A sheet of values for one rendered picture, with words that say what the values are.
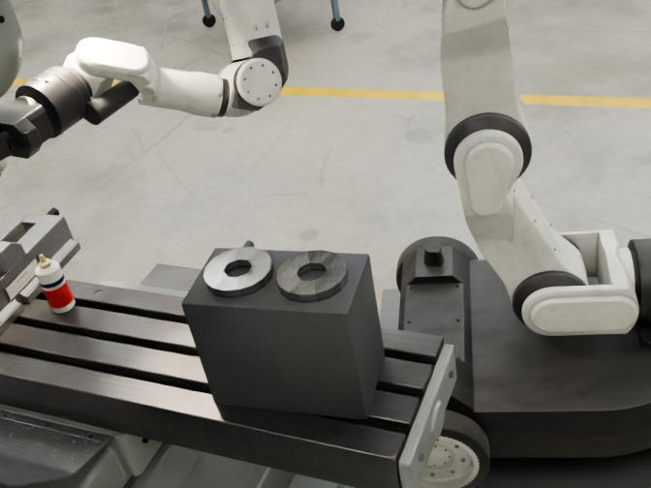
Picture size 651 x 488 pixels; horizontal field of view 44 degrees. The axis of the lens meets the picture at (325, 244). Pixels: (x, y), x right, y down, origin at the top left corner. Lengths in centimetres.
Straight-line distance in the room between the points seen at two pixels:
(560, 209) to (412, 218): 53
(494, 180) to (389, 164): 203
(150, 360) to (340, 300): 39
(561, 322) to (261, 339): 70
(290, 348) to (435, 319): 70
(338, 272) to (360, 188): 225
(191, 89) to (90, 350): 45
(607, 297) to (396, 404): 56
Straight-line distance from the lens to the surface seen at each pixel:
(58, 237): 154
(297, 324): 99
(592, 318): 155
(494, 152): 132
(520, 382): 158
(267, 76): 135
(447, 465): 158
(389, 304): 202
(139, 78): 131
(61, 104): 125
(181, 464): 148
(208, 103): 135
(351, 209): 311
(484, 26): 126
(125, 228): 335
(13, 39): 113
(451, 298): 173
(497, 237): 147
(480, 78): 132
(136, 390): 122
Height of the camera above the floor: 171
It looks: 35 degrees down
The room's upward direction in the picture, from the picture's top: 11 degrees counter-clockwise
